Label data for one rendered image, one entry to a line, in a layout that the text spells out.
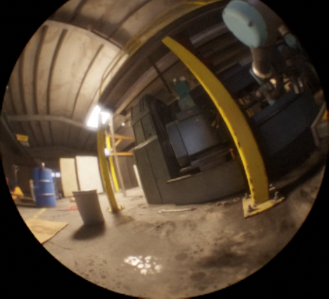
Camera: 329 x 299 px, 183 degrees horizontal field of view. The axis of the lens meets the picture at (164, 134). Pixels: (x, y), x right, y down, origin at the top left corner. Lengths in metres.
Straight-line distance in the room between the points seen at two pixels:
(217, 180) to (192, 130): 0.49
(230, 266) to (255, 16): 0.61
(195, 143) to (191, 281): 0.90
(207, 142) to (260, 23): 0.85
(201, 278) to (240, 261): 0.13
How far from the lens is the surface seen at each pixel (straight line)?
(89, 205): 1.16
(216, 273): 0.44
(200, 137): 0.91
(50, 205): 2.85
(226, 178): 0.91
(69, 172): 5.93
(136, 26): 5.12
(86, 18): 5.45
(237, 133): 0.56
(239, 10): 0.27
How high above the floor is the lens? 0.39
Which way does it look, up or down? 20 degrees up
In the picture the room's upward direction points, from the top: 19 degrees counter-clockwise
